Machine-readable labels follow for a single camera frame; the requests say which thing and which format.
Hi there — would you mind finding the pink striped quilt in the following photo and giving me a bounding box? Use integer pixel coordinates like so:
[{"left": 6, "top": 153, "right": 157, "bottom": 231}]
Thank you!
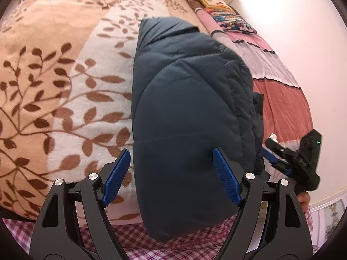
[{"left": 187, "top": 0, "right": 315, "bottom": 145}]

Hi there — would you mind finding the dark teal puffer jacket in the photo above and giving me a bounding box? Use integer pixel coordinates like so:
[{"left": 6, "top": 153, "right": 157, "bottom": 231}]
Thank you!
[{"left": 131, "top": 17, "right": 265, "bottom": 243}]

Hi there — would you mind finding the person's right hand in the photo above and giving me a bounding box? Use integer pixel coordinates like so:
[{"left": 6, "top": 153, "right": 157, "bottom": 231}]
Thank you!
[{"left": 297, "top": 191, "right": 312, "bottom": 212}]

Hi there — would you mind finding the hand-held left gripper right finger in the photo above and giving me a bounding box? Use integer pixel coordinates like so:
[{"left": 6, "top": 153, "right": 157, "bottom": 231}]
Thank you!
[{"left": 212, "top": 147, "right": 314, "bottom": 260}]

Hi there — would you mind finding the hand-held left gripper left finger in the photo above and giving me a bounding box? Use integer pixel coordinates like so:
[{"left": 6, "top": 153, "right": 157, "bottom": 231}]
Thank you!
[{"left": 29, "top": 148, "right": 132, "bottom": 260}]

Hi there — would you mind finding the brown leaf-print blanket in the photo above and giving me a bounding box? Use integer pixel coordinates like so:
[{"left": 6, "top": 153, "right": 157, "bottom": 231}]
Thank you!
[{"left": 0, "top": 0, "right": 190, "bottom": 220}]

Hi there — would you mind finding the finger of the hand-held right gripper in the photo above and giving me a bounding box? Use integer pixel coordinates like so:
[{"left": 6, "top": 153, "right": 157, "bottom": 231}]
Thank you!
[
  {"left": 261, "top": 147, "right": 294, "bottom": 177},
  {"left": 265, "top": 138, "right": 300, "bottom": 160}
]

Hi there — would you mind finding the purple checked bed sheet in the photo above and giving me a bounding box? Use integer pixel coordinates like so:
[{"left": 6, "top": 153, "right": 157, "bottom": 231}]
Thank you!
[{"left": 2, "top": 206, "right": 316, "bottom": 260}]

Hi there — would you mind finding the colourful embroidered pillow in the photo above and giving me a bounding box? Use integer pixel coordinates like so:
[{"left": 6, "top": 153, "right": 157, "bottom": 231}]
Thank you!
[{"left": 196, "top": 0, "right": 258, "bottom": 35}]

